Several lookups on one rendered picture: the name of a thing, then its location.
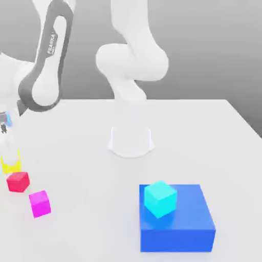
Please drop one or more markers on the small cyan cube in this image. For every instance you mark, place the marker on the small cyan cube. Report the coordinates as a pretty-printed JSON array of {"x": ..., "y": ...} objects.
[{"x": 159, "y": 199}]

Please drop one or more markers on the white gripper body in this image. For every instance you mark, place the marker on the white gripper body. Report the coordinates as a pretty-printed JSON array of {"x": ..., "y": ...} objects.
[{"x": 9, "y": 150}]

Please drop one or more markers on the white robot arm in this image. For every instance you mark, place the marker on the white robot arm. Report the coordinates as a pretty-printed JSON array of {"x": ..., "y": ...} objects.
[{"x": 133, "y": 61}]

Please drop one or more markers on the small yellow cube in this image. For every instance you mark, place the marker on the small yellow cube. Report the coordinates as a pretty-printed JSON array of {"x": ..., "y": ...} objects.
[{"x": 11, "y": 169}]

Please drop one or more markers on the large blue box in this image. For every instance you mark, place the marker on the large blue box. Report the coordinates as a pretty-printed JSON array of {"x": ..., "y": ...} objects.
[{"x": 184, "y": 229}]

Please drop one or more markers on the small magenta cube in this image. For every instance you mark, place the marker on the small magenta cube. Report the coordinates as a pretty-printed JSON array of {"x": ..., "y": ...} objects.
[{"x": 40, "y": 204}]

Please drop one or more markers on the small red cube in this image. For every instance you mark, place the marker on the small red cube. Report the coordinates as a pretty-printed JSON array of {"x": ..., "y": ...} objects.
[{"x": 17, "y": 182}]

